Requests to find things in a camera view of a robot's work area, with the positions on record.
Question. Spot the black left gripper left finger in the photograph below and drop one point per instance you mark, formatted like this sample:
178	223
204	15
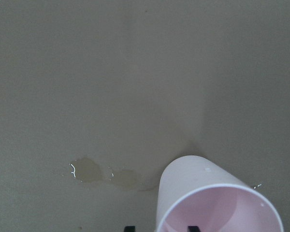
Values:
129	229

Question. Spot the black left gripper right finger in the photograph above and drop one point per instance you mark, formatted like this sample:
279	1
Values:
192	229

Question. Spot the pink plastic cup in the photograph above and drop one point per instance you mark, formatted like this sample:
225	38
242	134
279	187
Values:
193	191

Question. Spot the spilled liquid puddle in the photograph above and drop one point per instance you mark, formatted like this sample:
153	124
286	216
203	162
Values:
88	172

